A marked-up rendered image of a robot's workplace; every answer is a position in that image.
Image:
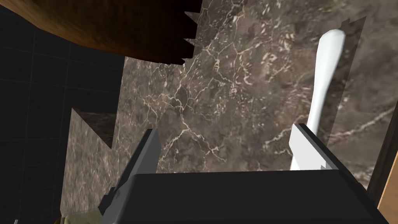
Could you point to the white plastic utensil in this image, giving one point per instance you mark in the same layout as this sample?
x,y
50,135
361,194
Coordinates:
x,y
326,65

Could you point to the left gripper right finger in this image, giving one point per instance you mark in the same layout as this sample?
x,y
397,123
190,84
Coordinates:
x,y
306,154

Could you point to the brown wooden bowl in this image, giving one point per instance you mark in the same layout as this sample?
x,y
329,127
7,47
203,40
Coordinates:
x,y
118,28

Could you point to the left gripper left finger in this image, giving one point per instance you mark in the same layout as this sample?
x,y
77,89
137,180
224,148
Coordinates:
x,y
146,155

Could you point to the brown wooden cupboard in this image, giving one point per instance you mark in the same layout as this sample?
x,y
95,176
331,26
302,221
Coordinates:
x,y
388,174

